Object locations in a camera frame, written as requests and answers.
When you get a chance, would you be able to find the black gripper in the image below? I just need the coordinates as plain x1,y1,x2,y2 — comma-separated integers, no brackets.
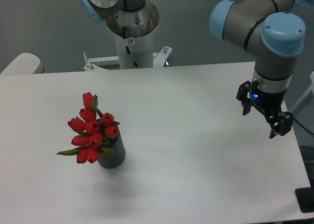
236,80,294,139

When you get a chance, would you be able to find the red tulip bouquet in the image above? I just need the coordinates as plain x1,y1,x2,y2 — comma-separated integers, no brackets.
57,92,119,164

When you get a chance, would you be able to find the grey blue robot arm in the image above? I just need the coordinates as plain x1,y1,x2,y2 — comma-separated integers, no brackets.
79,0,306,138

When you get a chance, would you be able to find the dark grey ribbed vase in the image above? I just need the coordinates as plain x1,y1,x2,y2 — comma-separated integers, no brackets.
96,119,126,169

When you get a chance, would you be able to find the black device at table edge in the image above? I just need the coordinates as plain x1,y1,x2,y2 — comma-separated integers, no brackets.
295,187,314,213

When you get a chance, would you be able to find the white chair armrest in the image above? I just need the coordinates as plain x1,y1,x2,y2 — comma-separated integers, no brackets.
0,52,45,76

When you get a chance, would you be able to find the white frame at right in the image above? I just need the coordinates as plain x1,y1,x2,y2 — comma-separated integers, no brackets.
291,72,314,115

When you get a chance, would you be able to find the black pedestal cable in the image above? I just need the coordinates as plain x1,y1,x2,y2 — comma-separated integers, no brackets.
125,45,140,69

